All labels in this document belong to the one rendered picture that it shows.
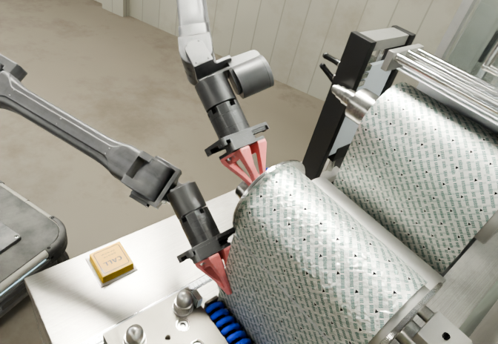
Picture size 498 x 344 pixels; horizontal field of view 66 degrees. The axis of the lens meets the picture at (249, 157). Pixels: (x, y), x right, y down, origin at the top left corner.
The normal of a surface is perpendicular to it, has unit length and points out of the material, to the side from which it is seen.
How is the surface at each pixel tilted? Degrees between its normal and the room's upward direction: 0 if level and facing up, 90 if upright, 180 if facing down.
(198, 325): 0
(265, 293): 91
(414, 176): 92
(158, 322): 0
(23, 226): 0
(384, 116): 54
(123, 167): 36
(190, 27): 31
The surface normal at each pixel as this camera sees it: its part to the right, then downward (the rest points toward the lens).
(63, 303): 0.20, -0.76
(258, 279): -0.76, 0.29
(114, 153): 0.04, -0.27
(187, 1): -0.11, -0.43
